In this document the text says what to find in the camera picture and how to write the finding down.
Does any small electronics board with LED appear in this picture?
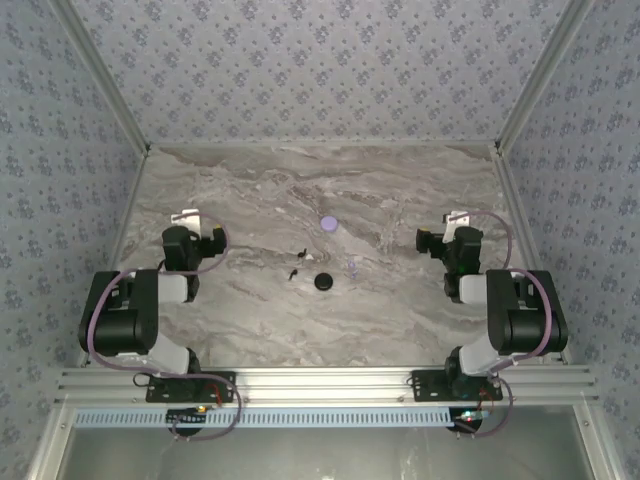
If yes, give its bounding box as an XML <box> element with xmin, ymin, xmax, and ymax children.
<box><xmin>167</xmin><ymin>405</ymin><xmax>209</xmax><ymax>431</ymax></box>
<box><xmin>449</xmin><ymin>407</ymin><xmax>489</xmax><ymax>434</ymax></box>

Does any aluminium profile beam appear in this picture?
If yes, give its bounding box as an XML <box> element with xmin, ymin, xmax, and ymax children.
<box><xmin>53</xmin><ymin>366</ymin><xmax>600</xmax><ymax>405</ymax></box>

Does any grey metal sheet panel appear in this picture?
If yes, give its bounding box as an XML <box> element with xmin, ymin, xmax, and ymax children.
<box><xmin>59</xmin><ymin>427</ymin><xmax>596</xmax><ymax>480</ymax></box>

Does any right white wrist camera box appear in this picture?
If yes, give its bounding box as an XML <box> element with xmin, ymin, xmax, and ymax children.
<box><xmin>442</xmin><ymin>209</ymin><xmax>474</xmax><ymax>241</ymax></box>

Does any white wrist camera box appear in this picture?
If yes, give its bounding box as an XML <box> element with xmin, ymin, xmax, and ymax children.
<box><xmin>170</xmin><ymin>209</ymin><xmax>201</xmax><ymax>236</ymax></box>
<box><xmin>442</xmin><ymin>209</ymin><xmax>474</xmax><ymax>241</ymax></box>

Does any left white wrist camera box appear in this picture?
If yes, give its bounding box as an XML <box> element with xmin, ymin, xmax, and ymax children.
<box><xmin>170</xmin><ymin>209</ymin><xmax>201</xmax><ymax>236</ymax></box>

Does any aluminium table side rail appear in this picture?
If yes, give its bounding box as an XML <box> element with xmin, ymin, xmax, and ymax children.
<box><xmin>77</xmin><ymin>147</ymin><xmax>154</xmax><ymax>369</ymax></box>
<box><xmin>490</xmin><ymin>144</ymin><xmax>575</xmax><ymax>366</ymax></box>

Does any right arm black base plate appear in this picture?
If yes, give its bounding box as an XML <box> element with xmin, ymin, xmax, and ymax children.
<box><xmin>410</xmin><ymin>369</ymin><xmax>504</xmax><ymax>404</ymax></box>

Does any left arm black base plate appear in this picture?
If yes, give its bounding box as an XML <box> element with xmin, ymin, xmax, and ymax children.
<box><xmin>145</xmin><ymin>372</ymin><xmax>237</xmax><ymax>404</ymax></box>

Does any aluminium frame post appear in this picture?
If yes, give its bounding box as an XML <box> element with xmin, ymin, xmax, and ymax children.
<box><xmin>493</xmin><ymin>0</ymin><xmax>600</xmax><ymax>154</ymax></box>

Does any white slotted cable duct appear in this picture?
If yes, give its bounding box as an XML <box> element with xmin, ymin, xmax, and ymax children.
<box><xmin>73</xmin><ymin>406</ymin><xmax>454</xmax><ymax>430</ymax></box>

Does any aluminium frame leg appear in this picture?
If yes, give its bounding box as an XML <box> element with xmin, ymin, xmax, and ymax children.
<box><xmin>27</xmin><ymin>403</ymin><xmax>76</xmax><ymax>480</ymax></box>
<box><xmin>572</xmin><ymin>403</ymin><xmax>619</xmax><ymax>480</ymax></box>

